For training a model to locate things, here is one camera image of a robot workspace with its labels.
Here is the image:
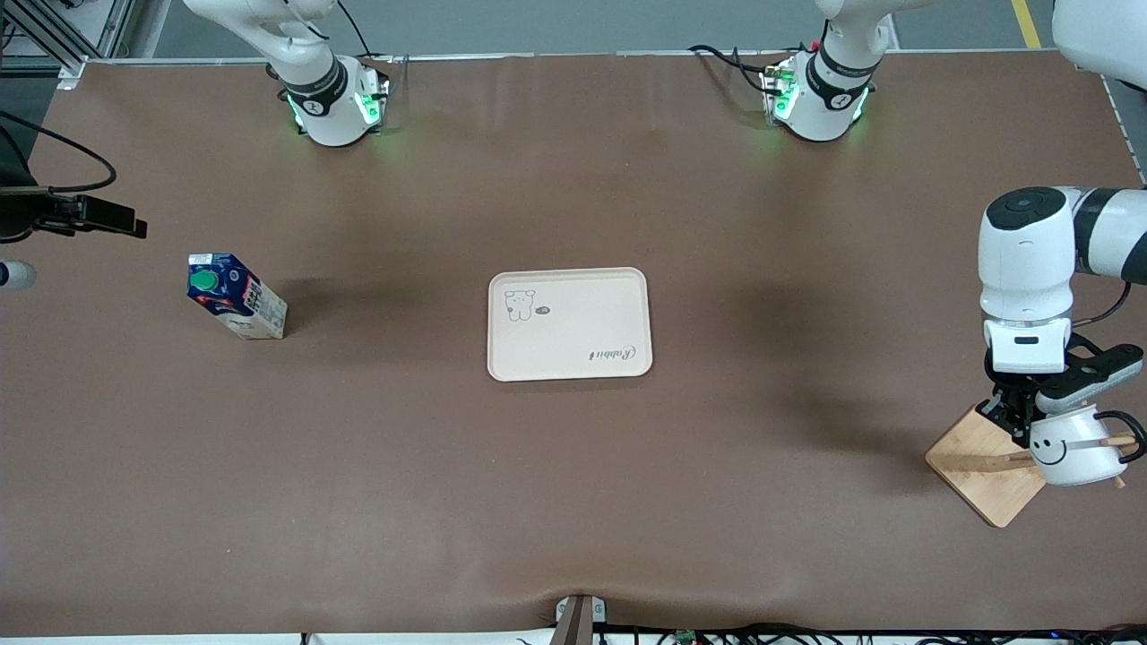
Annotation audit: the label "thin black base cable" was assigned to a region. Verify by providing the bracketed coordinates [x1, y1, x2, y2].
[336, 0, 400, 65]

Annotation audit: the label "wooden mug stand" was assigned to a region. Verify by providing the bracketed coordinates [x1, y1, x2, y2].
[925, 400, 1139, 529]

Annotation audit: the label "black base power cables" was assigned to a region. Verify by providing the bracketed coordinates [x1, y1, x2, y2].
[688, 43, 789, 95]

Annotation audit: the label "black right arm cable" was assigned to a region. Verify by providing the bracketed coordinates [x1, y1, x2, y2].
[0, 111, 118, 194]

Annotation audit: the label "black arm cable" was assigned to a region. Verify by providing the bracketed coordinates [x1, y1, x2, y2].
[0, 111, 118, 194]
[1071, 281, 1133, 329]

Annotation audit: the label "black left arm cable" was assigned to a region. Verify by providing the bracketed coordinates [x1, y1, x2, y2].
[1071, 281, 1133, 329]

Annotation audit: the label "blue milk carton green cap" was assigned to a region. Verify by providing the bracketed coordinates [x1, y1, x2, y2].
[186, 253, 289, 340]

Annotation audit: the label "white smiley mug black handle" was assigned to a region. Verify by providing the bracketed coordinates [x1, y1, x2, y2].
[1029, 405, 1146, 487]

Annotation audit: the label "aluminium frame profile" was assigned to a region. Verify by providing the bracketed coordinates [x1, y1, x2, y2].
[0, 0, 135, 90]

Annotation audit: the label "beige plastic tray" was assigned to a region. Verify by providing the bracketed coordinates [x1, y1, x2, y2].
[487, 267, 653, 383]

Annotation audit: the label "grey metal clamp bracket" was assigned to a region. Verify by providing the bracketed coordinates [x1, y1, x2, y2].
[548, 594, 608, 645]

